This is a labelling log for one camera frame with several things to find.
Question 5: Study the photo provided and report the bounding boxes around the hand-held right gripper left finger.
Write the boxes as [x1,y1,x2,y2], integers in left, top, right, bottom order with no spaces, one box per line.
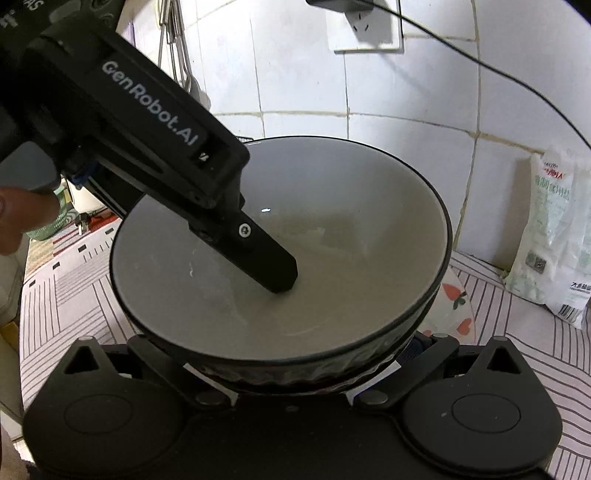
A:
[60,335,237,409]

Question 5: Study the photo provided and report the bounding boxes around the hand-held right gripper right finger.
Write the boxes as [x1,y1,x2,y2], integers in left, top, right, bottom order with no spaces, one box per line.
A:
[352,331,528,409]

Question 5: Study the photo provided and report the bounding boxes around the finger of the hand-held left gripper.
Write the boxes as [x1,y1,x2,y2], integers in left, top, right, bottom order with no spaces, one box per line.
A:
[188,200,299,295]

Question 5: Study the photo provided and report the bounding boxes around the strawberry print white bowl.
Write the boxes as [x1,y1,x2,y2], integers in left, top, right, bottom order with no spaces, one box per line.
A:
[345,269,476,405]

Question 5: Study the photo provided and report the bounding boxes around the black bowl with grey inside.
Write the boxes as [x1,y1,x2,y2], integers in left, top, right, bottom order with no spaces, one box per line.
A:
[109,135,453,396]

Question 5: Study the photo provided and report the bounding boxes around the person's left hand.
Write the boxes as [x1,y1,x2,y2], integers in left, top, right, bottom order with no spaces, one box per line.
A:
[0,185,62,257]

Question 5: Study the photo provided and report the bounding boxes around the hanging metal utensils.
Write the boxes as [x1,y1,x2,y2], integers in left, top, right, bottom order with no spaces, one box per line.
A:
[156,0,209,108]

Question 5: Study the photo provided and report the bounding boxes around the striped patterned table mat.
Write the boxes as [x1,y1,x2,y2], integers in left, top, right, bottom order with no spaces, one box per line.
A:
[17,216,591,480]

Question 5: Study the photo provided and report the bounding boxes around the white rice cooker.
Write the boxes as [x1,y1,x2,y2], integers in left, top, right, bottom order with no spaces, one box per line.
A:
[64,176,114,219]

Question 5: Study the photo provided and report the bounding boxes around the green patterned plate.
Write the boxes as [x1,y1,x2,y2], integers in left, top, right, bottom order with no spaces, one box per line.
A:
[27,193,80,241]

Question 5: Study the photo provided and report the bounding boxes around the white printed plastic bag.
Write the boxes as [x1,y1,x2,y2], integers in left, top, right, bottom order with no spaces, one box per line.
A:
[502,144,591,331]

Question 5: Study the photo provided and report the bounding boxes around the black power adapter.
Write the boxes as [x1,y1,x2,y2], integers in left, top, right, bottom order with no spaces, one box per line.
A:
[306,0,376,16]

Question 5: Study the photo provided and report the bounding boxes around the white wall socket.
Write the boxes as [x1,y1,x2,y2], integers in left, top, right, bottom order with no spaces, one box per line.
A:
[324,0,406,55]

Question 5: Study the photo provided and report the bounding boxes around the black power cable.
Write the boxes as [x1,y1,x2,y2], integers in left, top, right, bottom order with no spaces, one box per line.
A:
[369,0,591,149]

